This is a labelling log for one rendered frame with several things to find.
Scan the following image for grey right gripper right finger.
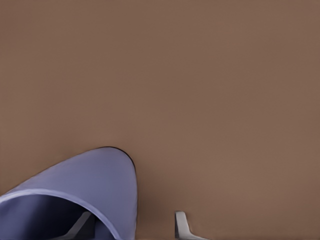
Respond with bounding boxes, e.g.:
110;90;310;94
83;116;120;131
174;210;213;240

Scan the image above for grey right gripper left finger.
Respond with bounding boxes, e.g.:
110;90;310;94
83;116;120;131
62;211;97;240

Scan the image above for blue-purple cup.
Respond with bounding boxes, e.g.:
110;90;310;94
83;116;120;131
0;146;138;240

